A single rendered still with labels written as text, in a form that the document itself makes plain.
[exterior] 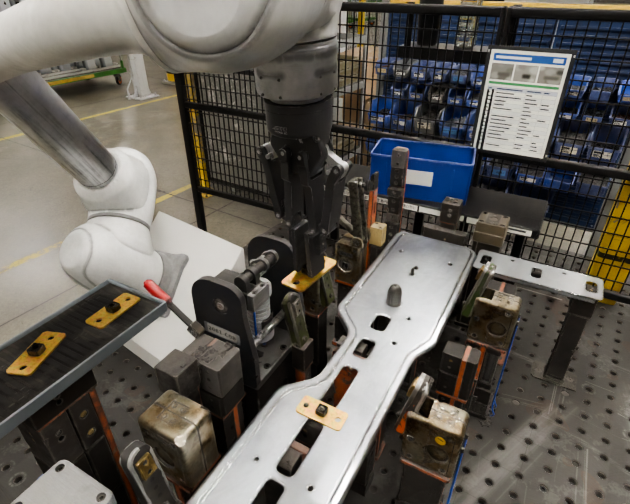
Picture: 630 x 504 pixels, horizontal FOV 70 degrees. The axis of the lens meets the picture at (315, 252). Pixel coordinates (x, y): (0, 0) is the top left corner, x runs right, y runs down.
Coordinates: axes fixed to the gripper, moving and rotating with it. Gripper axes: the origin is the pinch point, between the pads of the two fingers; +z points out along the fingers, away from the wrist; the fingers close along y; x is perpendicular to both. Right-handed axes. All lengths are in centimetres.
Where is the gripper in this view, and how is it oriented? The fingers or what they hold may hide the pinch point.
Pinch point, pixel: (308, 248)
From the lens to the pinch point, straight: 60.6
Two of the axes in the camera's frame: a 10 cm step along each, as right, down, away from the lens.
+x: 6.1, -4.7, 6.5
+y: 7.9, 3.1, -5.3
